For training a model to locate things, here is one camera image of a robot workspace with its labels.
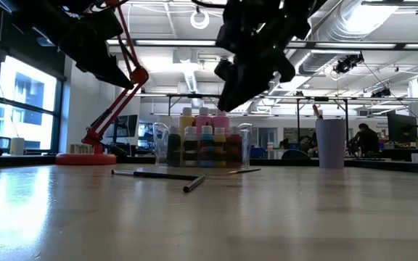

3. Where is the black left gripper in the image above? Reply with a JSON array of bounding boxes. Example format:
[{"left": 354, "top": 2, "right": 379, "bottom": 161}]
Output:
[{"left": 58, "top": 20, "right": 134, "bottom": 90}]

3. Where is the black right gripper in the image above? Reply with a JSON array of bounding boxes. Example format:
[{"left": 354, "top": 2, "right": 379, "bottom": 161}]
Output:
[{"left": 214, "top": 0, "right": 311, "bottom": 113}]

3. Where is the yellow large paint bottle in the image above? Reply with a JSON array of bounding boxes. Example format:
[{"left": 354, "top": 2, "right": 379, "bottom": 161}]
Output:
[{"left": 179, "top": 107, "right": 197, "bottom": 133}]

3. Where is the red small paint bottle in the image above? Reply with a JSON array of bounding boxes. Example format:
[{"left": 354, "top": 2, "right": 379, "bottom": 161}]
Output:
[{"left": 226, "top": 125, "right": 243, "bottom": 168}]

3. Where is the yellow small paint bottle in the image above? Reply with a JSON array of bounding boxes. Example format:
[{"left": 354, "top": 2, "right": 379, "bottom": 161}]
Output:
[{"left": 213, "top": 126, "right": 227, "bottom": 167}]

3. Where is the sky blue small paint bottle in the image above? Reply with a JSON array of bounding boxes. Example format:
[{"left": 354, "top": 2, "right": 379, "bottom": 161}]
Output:
[{"left": 199, "top": 125, "right": 215, "bottom": 168}]

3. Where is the white small paint bottle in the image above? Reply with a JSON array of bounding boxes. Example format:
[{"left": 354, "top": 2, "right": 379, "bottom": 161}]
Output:
[{"left": 183, "top": 125, "right": 198, "bottom": 167}]

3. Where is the brown handled paintbrush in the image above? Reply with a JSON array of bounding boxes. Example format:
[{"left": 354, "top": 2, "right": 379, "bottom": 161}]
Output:
[{"left": 229, "top": 167, "right": 263, "bottom": 175}]

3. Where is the green small paint bottle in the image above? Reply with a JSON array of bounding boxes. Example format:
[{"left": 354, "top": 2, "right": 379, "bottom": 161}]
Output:
[{"left": 167, "top": 125, "right": 182, "bottom": 167}]

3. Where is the blue storage crate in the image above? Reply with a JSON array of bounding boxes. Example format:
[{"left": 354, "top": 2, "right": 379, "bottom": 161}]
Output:
[{"left": 250, "top": 146, "right": 268, "bottom": 160}]

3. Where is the long ceiling light strip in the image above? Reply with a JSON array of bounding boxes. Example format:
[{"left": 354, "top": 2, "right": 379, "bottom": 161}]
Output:
[{"left": 105, "top": 38, "right": 231, "bottom": 49}]

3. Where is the beige small blocks row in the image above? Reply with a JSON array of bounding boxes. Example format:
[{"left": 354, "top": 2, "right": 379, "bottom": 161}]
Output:
[{"left": 69, "top": 143, "right": 94, "bottom": 154}]

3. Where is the dark blue chair back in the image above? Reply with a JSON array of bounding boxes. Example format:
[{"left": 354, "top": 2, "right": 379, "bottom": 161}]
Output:
[{"left": 280, "top": 149, "right": 312, "bottom": 160}]

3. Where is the clear plastic organizer bin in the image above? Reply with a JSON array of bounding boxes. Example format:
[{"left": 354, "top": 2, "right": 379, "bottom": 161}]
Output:
[{"left": 153, "top": 122, "right": 253, "bottom": 168}]

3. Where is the red desk lamp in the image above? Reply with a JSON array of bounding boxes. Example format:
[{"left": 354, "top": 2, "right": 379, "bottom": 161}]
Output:
[{"left": 54, "top": 0, "right": 150, "bottom": 166}]

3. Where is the large window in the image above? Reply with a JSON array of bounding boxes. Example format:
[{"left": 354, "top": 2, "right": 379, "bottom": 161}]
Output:
[{"left": 0, "top": 54, "right": 64, "bottom": 155}]

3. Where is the lavender paper cup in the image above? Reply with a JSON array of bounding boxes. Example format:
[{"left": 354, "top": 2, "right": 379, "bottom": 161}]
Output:
[{"left": 315, "top": 118, "right": 347, "bottom": 170}]

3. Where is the white canister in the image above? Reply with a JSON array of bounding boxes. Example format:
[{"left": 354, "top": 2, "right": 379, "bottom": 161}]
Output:
[{"left": 9, "top": 137, "right": 26, "bottom": 156}]

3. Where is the person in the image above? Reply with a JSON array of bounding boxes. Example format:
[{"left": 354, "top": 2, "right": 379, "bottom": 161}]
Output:
[{"left": 350, "top": 123, "right": 380, "bottom": 157}]

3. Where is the black computer monitor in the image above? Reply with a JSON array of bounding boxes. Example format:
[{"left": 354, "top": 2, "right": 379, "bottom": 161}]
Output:
[{"left": 386, "top": 109, "right": 418, "bottom": 144}]

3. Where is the black office desk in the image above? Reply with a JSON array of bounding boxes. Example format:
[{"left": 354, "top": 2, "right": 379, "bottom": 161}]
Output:
[{"left": 381, "top": 146, "right": 418, "bottom": 163}]

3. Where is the dark wall screen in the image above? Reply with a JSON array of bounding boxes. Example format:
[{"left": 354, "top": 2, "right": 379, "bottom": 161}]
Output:
[{"left": 105, "top": 114, "right": 139, "bottom": 138}]

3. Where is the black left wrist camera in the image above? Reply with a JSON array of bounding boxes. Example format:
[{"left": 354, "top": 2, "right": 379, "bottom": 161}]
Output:
[{"left": 85, "top": 7, "right": 125, "bottom": 41}]

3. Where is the white ceiling ring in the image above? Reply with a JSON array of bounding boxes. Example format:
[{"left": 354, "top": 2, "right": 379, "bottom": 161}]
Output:
[{"left": 189, "top": 9, "right": 210, "bottom": 30}]

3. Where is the silver ventilation duct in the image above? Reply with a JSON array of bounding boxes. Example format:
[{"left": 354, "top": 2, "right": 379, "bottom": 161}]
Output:
[{"left": 295, "top": 0, "right": 398, "bottom": 75}]

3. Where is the black aluminium table frame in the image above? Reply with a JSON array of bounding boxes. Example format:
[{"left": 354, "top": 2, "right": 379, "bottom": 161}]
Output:
[{"left": 248, "top": 157, "right": 418, "bottom": 177}]

